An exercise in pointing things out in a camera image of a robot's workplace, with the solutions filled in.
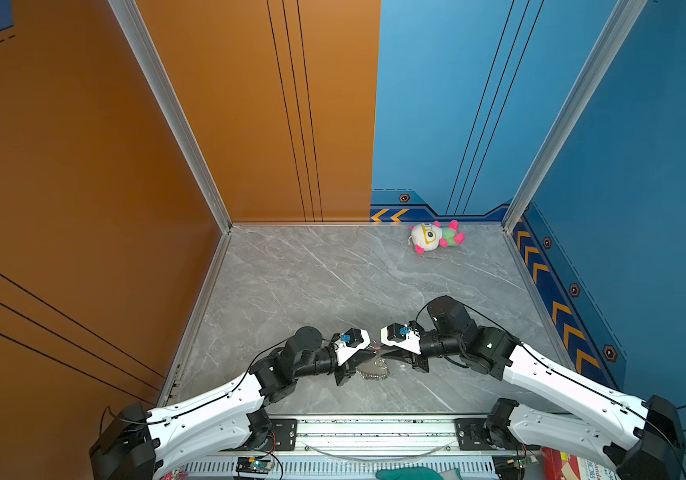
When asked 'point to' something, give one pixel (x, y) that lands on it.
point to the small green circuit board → (253, 465)
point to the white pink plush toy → (427, 236)
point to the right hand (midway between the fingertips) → (382, 348)
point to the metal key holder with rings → (376, 368)
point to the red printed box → (559, 465)
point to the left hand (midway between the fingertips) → (373, 352)
